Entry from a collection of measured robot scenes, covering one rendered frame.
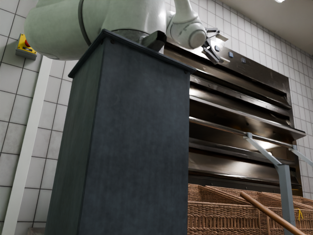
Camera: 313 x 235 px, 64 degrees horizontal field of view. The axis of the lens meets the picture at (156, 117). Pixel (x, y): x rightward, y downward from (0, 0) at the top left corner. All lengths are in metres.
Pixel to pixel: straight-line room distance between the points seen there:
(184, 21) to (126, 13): 0.46
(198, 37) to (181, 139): 0.58
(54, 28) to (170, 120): 0.38
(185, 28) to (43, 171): 0.96
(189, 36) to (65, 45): 0.48
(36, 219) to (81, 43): 0.96
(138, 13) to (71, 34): 0.19
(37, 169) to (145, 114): 1.01
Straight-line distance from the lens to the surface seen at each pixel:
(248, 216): 1.42
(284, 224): 1.33
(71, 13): 0.68
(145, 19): 0.58
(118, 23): 0.58
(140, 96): 0.46
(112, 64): 0.46
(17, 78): 1.51
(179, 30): 1.03
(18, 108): 1.45
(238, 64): 2.51
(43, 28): 0.73
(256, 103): 2.52
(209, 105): 1.84
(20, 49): 1.50
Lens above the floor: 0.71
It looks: 19 degrees up
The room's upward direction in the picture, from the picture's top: 4 degrees clockwise
